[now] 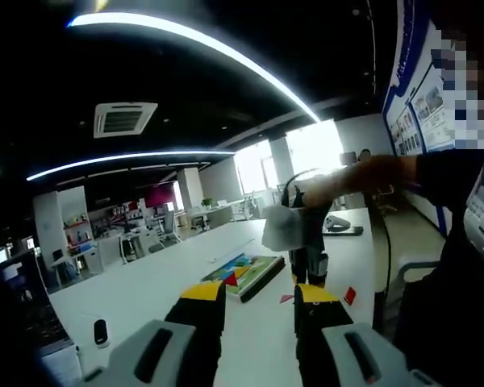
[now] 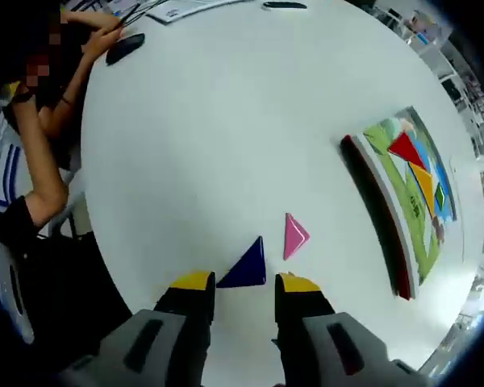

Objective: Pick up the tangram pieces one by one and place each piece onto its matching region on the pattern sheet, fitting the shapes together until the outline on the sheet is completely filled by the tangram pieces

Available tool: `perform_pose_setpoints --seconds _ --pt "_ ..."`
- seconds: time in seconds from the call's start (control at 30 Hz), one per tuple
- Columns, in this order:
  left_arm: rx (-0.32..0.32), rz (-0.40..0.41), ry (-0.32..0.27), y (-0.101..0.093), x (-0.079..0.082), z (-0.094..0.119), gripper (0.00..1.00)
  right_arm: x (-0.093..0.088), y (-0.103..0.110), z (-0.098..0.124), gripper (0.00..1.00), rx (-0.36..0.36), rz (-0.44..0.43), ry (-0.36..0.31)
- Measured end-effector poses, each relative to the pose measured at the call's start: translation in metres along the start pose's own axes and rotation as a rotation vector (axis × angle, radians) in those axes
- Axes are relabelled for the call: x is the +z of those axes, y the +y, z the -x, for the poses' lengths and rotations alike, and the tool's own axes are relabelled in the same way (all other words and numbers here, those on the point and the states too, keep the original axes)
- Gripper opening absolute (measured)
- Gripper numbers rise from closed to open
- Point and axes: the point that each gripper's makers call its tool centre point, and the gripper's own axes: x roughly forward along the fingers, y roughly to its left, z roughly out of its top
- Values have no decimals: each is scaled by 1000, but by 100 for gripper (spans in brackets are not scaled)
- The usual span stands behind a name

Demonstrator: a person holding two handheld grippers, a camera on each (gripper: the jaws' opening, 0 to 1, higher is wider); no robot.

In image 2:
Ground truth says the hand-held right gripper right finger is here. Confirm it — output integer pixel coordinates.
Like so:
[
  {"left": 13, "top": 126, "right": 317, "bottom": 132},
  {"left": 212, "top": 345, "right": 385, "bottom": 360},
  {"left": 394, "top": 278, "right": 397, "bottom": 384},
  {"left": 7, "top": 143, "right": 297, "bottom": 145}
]
[{"left": 273, "top": 272, "right": 427, "bottom": 387}]

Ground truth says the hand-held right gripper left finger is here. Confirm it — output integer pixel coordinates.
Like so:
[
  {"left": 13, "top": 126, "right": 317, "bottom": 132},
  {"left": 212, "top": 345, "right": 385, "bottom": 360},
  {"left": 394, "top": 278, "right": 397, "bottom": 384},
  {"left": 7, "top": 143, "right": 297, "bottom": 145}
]
[{"left": 60, "top": 269, "right": 217, "bottom": 387}]

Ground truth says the dark blue triangle tangram piece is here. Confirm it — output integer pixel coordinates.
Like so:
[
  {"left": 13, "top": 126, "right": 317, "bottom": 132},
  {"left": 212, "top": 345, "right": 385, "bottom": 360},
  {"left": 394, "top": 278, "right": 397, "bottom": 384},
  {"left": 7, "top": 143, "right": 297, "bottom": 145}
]
[{"left": 215, "top": 235, "right": 267, "bottom": 289}]

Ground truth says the pink triangle tangram piece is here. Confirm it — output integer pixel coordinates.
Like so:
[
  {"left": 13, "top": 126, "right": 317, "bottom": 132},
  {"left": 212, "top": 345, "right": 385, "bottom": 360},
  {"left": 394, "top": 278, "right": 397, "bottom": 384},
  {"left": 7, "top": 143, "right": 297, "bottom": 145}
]
[{"left": 283, "top": 212, "right": 311, "bottom": 261}]

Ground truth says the illustrated pattern sheet board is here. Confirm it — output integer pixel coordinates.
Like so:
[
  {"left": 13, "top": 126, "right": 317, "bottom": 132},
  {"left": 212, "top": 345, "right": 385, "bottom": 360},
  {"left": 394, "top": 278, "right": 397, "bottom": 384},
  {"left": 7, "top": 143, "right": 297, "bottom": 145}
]
[{"left": 339, "top": 105, "right": 457, "bottom": 302}]

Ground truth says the large yellow triangle tangram piece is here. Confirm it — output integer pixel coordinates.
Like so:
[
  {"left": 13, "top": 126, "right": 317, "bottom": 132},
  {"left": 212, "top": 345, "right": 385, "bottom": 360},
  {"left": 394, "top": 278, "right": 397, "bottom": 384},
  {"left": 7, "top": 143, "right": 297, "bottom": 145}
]
[{"left": 409, "top": 163, "right": 437, "bottom": 218}]

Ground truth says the green square tangram piece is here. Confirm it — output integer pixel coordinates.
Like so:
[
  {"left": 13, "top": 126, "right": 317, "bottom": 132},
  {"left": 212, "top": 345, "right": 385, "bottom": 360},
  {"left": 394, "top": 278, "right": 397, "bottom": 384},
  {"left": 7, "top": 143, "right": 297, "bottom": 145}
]
[{"left": 433, "top": 181, "right": 449, "bottom": 209}]

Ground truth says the large red triangle tangram piece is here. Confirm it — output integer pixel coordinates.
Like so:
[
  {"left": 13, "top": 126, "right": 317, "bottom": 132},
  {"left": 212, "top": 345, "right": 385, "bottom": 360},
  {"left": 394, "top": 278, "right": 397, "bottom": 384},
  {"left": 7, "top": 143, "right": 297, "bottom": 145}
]
[{"left": 386, "top": 131, "right": 427, "bottom": 169}]

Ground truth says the white slotted chair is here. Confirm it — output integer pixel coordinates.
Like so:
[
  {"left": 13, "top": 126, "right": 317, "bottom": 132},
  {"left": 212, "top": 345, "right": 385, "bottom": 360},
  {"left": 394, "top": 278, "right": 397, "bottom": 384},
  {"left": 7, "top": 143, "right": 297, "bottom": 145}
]
[{"left": 0, "top": 241, "right": 37, "bottom": 346}]

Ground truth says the white stool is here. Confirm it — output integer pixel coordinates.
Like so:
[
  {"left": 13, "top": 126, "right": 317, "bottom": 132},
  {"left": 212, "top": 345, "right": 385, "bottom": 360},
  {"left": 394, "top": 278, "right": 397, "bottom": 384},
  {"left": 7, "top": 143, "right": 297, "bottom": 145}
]
[{"left": 48, "top": 169, "right": 88, "bottom": 239}]

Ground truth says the black computer mouse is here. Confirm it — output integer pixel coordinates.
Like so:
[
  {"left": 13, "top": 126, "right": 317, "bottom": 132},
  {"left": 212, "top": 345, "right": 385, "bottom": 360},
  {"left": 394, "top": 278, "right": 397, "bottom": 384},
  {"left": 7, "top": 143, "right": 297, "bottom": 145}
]
[{"left": 105, "top": 33, "right": 146, "bottom": 66}]

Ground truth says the silver laptop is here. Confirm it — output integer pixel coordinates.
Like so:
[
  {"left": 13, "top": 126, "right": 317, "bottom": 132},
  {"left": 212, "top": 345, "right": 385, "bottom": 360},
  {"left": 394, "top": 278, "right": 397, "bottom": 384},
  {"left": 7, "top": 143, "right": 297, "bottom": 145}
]
[{"left": 144, "top": 0, "right": 243, "bottom": 23}]

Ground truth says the black smartphone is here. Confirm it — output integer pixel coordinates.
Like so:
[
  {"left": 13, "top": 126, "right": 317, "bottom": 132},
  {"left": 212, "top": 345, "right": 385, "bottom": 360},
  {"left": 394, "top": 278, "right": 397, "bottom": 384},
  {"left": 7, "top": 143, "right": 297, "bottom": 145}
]
[{"left": 261, "top": 1, "right": 308, "bottom": 11}]

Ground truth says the blue striped wall poster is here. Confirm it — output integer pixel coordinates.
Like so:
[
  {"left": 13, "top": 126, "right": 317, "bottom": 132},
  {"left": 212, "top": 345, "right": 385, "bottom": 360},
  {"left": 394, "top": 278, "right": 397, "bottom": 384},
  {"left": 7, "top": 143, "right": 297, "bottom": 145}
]
[{"left": 0, "top": 116, "right": 25, "bottom": 214}]

